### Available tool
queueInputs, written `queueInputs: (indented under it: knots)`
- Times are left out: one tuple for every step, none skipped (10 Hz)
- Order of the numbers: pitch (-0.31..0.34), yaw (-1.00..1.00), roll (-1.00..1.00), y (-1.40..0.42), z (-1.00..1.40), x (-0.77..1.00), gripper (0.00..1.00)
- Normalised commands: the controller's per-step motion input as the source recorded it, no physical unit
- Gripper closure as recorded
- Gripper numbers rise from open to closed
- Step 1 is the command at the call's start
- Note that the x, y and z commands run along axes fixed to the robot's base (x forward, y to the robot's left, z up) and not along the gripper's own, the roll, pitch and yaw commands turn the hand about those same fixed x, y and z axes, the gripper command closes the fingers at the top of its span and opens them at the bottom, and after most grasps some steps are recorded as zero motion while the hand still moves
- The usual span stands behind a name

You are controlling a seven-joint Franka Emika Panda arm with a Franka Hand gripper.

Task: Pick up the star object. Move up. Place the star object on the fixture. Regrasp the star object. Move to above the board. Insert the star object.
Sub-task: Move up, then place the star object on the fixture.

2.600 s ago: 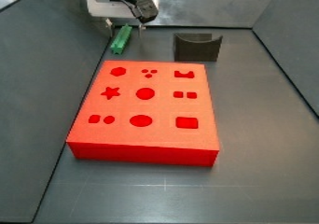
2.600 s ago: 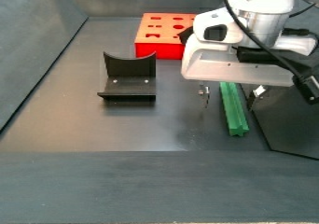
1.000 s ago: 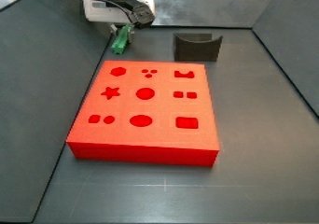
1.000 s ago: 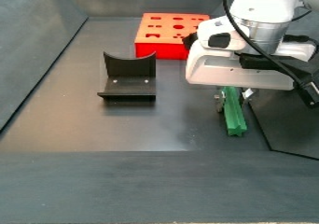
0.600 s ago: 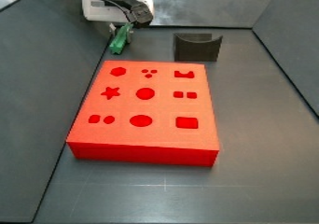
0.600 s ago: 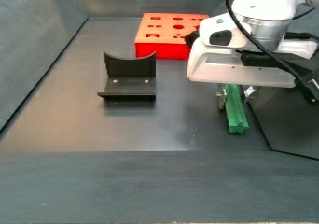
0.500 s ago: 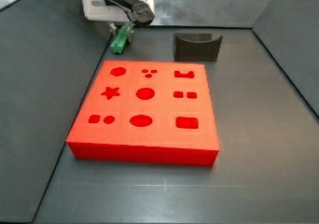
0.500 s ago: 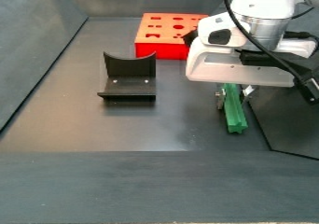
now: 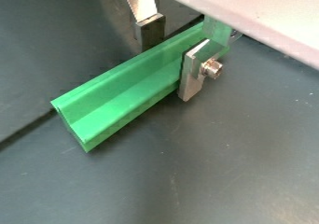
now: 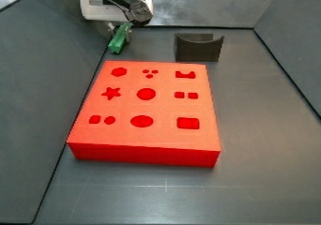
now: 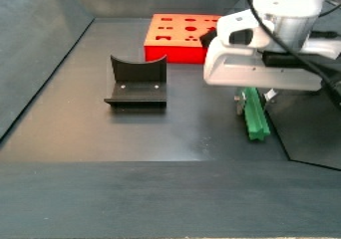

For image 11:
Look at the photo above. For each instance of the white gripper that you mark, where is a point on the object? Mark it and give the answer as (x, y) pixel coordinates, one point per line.
(235, 61)

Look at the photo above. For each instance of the green star-shaped bar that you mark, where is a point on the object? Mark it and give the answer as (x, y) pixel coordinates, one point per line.
(255, 115)

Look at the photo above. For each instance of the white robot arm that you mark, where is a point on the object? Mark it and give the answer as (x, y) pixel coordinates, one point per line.
(287, 20)

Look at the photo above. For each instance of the black curved fixture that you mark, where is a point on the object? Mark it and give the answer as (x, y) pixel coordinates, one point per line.
(141, 83)

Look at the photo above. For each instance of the red shape-hole insertion block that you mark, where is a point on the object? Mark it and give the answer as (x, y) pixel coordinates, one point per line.
(173, 37)

